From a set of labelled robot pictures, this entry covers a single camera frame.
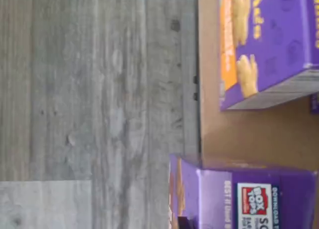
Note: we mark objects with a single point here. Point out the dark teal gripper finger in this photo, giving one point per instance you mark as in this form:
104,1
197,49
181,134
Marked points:
187,222

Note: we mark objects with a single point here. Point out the purple Annie's box brown patch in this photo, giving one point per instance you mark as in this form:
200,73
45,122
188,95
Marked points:
211,189

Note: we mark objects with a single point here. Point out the brown shelf board with Annie's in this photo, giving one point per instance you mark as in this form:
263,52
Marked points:
249,134

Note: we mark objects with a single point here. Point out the purple Annie's snack box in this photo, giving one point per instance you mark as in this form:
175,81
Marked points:
314,104

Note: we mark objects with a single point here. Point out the purple Annie's box orange patch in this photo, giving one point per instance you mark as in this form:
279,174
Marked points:
274,39

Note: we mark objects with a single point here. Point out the black metal shelf frame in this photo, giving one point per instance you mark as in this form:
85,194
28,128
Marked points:
196,80

